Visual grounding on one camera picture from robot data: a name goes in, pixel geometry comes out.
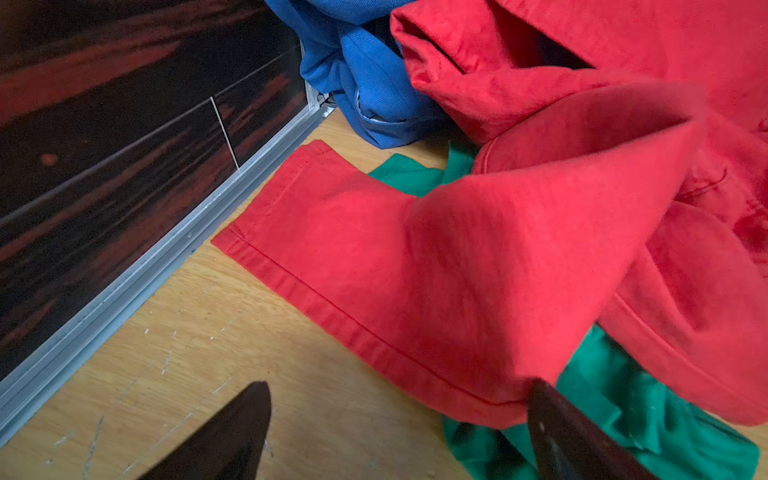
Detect red cloth garment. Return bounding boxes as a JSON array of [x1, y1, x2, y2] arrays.
[[214, 1, 767, 429]]

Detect aluminium frame rail left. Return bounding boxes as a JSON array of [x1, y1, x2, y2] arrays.
[[1, 88, 336, 444]]

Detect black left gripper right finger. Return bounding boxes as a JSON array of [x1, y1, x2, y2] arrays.
[[527, 379, 656, 480]]

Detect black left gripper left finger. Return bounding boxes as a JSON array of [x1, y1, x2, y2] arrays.
[[142, 382, 272, 480]]

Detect blue cloth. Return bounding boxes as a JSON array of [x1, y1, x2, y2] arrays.
[[267, 0, 448, 149]]

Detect green cloth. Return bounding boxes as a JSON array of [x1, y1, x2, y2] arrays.
[[367, 143, 761, 480]]

